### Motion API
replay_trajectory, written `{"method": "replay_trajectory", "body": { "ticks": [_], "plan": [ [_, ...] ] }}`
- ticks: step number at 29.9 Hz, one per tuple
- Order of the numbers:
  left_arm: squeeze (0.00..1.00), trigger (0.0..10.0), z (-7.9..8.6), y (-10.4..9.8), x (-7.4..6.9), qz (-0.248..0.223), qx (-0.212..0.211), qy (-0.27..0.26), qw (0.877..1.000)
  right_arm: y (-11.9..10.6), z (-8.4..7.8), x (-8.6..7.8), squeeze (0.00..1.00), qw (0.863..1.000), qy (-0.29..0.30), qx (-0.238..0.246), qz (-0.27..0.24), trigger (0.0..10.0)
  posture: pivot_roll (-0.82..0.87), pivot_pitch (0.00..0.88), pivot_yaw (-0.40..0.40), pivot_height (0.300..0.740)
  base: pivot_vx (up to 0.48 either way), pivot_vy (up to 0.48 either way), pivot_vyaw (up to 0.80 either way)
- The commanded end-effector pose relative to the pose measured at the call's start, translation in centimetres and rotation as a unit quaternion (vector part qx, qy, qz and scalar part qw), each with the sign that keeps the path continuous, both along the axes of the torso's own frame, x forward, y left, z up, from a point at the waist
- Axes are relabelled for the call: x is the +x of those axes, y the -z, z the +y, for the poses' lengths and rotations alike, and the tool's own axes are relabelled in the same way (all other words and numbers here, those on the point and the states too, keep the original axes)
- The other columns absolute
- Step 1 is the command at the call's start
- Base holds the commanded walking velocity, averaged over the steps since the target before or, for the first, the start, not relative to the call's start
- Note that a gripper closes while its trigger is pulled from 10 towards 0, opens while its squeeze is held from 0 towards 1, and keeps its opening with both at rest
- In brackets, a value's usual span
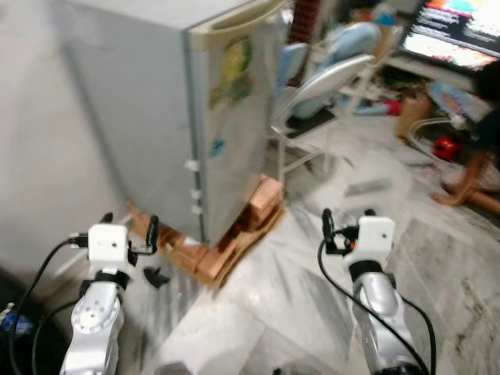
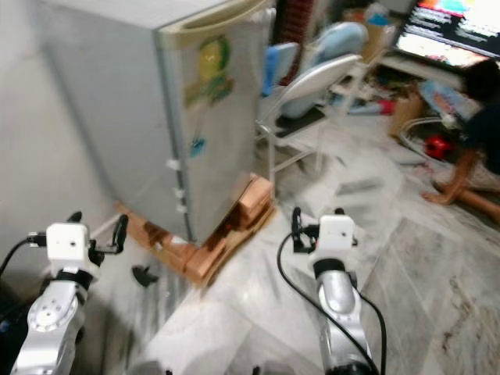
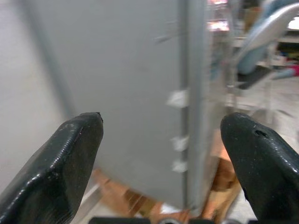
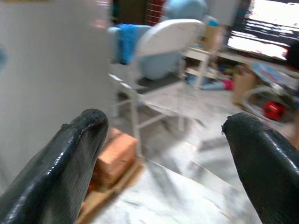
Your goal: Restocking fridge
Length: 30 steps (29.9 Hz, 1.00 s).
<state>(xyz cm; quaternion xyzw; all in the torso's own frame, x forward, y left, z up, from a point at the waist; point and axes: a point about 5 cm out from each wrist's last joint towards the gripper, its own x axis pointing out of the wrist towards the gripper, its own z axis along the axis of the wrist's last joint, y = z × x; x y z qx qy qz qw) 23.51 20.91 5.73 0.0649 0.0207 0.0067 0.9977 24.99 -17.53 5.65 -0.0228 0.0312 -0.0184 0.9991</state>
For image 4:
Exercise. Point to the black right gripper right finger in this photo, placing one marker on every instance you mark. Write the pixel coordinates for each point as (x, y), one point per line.
(268, 175)

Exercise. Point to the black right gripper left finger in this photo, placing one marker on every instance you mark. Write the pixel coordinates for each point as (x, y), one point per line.
(51, 177)

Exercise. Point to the white mini fridge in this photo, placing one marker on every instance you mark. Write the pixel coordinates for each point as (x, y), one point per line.
(46, 58)

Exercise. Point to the person's bare leg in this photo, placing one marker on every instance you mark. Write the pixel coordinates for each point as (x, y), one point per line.
(294, 134)

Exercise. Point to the wooden board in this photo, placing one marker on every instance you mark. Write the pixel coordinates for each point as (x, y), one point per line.
(112, 198)

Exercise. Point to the red toy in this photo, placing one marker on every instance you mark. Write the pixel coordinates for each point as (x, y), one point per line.
(273, 110)

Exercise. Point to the red clay brick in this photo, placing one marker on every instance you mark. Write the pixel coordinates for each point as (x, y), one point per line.
(116, 156)

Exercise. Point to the colourful picture book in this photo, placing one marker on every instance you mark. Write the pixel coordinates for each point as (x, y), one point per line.
(271, 74)

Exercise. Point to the pink and blue roll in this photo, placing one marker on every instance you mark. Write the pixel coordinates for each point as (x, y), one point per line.
(217, 85)

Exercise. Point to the person's dark-haired head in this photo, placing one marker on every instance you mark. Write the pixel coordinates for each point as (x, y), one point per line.
(293, 54)

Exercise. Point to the bright monitor screen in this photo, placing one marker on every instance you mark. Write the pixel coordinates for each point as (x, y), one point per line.
(264, 44)

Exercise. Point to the white shelf rack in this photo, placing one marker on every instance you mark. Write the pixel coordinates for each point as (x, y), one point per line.
(201, 58)

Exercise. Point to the brown cardboard box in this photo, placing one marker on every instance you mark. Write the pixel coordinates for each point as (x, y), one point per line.
(211, 33)

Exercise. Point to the blue towel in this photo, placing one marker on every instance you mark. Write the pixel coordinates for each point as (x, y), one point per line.
(127, 42)

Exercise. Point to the light blue plastic tub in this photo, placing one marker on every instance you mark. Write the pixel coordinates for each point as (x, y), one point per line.
(158, 64)

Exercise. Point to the white folding chair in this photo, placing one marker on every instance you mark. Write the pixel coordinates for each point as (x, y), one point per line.
(168, 35)

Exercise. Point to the white tube frame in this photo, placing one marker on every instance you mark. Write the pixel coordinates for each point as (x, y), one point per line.
(253, 110)

